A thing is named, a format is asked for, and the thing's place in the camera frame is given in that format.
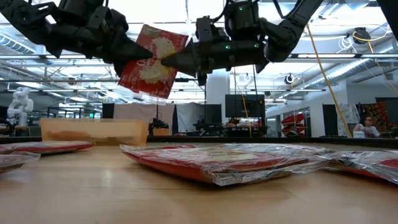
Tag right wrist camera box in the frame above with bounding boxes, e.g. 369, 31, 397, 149
223, 1, 262, 43

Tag beige hanging cloth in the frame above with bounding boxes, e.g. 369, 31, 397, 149
113, 102, 175, 128

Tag red patterned fabric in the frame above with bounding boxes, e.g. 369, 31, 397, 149
360, 102, 389, 133

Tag translucent yellow plastic basket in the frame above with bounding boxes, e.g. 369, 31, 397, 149
39, 118, 149, 146

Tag white hanging cloth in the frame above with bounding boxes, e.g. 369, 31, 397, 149
175, 102, 206, 134

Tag white building pillar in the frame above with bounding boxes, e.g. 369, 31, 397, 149
206, 70, 231, 138

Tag red storage bins rack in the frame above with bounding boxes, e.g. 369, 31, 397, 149
280, 113, 307, 135

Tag small black panel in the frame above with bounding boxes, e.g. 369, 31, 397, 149
101, 103, 115, 119

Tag black machine green lights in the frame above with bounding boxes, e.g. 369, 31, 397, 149
192, 118, 224, 138

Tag black cart with goods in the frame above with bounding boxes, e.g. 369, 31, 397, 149
225, 121, 269, 138

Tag white printed cloth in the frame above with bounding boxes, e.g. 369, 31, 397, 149
337, 103, 359, 135

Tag large black screen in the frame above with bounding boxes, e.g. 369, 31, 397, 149
205, 104, 223, 125

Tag white cable coil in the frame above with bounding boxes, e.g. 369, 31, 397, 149
338, 36, 354, 50

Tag black door panel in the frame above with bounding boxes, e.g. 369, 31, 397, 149
322, 104, 339, 137

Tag yellow hanging cable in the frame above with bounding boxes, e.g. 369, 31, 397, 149
306, 24, 353, 138

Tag seated person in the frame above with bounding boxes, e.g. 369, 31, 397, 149
353, 116, 381, 139

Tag white humanoid robot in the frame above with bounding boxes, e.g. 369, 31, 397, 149
6, 86, 34, 127

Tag black table edge rail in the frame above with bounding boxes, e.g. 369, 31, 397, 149
0, 136, 398, 149

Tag black camera frame rig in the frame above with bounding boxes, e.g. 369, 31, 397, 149
155, 77, 208, 138

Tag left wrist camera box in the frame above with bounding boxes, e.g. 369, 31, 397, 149
58, 0, 105, 24

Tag black monitor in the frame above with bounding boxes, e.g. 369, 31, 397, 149
225, 94, 266, 118

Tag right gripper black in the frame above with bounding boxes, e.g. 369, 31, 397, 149
160, 17, 269, 86

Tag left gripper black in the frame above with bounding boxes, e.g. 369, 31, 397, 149
46, 6, 154, 77

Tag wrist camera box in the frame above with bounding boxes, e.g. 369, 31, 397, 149
58, 0, 105, 24
223, 1, 262, 43

